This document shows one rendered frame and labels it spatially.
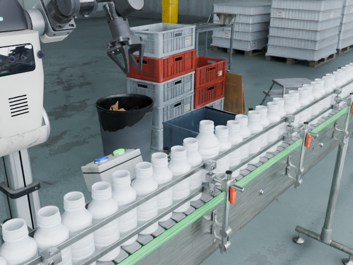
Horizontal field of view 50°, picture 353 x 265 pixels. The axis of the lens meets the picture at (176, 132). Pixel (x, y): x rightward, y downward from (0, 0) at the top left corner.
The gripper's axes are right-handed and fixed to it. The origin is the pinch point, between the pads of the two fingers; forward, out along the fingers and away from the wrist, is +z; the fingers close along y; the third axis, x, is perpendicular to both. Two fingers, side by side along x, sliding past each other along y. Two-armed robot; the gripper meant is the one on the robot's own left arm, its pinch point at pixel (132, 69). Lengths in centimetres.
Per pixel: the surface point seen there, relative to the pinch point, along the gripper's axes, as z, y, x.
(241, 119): 23.1, 11.0, -24.2
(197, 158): 27.4, -11.1, -19.7
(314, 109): 33, 63, -32
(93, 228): 29, -44, -14
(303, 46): 2, 649, 103
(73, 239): 30, -49, -13
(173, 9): -205, 865, 467
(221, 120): 30, 74, 15
